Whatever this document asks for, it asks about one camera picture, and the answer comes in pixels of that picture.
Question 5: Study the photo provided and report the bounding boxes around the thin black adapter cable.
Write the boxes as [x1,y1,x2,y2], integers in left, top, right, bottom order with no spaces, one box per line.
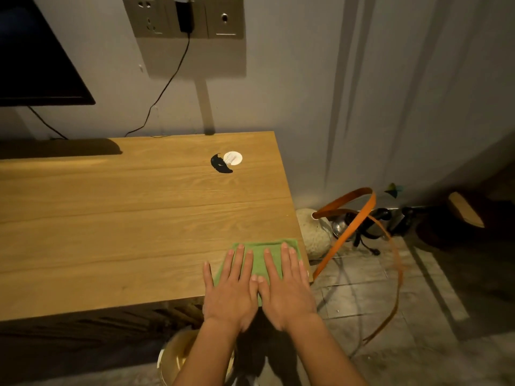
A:
[123,32,192,138]

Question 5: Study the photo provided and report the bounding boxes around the black curved patch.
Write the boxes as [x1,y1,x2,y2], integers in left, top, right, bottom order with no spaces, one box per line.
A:
[210,153,234,175]

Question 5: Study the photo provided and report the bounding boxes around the orange strap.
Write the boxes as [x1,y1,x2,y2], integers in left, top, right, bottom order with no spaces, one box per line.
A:
[312,187,404,344]

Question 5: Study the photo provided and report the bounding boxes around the wooden table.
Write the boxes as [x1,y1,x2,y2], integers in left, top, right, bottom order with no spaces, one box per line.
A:
[0,131,314,323]

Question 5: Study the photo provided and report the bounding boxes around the black television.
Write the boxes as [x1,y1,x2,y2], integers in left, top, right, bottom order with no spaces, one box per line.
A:
[0,0,97,107]

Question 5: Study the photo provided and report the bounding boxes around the tan wooden object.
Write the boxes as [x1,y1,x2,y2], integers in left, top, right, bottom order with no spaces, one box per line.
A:
[447,191,486,229]

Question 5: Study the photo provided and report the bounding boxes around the person's right forearm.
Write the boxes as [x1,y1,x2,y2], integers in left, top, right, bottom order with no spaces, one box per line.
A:
[286,314,369,386]

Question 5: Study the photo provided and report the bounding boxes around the light green cloth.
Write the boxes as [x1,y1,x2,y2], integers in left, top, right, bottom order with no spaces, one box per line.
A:
[212,238,303,307]

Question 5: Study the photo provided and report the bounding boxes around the person's left hand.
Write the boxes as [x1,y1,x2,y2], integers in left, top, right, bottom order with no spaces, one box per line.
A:
[202,243,260,334]

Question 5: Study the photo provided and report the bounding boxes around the silver metal kettle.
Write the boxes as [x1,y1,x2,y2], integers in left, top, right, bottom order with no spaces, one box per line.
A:
[330,212,389,241]

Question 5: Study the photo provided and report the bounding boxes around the black power adapter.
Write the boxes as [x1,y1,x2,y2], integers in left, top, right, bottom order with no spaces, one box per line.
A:
[173,0,195,35]

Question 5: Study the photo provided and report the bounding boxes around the clear round bin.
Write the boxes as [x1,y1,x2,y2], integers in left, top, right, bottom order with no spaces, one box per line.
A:
[157,328,236,386]

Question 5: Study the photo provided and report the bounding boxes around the black television cable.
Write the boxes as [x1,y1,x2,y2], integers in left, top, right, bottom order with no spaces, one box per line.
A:
[27,106,69,140]

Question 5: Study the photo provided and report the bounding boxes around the person's right hand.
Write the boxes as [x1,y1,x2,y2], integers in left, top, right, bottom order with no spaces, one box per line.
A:
[256,241,319,333]

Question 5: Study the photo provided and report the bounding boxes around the grey wall cable duct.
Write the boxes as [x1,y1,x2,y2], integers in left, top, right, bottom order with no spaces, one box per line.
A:
[194,79,216,136]

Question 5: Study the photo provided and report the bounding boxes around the metal wall socket panel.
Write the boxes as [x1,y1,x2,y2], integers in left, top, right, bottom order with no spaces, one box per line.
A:
[120,0,246,40]

